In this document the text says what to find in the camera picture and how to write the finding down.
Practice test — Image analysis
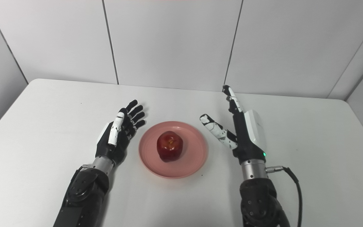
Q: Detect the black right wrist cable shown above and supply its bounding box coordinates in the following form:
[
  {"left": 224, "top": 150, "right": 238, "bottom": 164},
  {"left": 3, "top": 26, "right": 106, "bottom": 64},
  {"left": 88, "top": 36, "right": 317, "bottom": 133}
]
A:
[{"left": 265, "top": 166, "right": 303, "bottom": 227}]

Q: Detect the red apple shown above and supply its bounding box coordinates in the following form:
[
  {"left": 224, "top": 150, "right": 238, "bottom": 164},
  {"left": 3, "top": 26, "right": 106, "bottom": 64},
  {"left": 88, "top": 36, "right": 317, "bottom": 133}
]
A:
[{"left": 157, "top": 131, "right": 184, "bottom": 163}]

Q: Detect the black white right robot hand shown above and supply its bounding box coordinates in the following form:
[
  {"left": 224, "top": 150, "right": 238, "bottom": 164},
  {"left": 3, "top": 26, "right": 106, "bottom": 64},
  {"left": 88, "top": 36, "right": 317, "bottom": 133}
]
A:
[{"left": 200, "top": 85, "right": 268, "bottom": 164}]

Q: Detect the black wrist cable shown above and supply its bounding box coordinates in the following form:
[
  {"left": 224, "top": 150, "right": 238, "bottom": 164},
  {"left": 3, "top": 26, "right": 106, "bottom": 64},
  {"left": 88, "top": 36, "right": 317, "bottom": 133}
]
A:
[
  {"left": 265, "top": 166, "right": 303, "bottom": 227},
  {"left": 71, "top": 164, "right": 94, "bottom": 182}
]

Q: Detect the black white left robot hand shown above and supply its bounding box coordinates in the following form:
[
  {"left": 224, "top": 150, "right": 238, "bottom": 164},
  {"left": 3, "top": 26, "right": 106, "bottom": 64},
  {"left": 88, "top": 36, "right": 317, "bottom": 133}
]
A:
[{"left": 95, "top": 100, "right": 146, "bottom": 166}]

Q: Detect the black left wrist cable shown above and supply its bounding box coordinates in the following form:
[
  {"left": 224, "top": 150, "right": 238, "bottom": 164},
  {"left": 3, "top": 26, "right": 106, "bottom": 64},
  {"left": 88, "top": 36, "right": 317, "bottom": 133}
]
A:
[{"left": 71, "top": 164, "right": 94, "bottom": 182}]

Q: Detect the pink plate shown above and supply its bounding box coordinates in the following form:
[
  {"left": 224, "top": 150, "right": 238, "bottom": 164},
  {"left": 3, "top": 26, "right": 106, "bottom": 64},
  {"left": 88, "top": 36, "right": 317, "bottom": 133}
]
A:
[{"left": 138, "top": 121, "right": 209, "bottom": 179}]

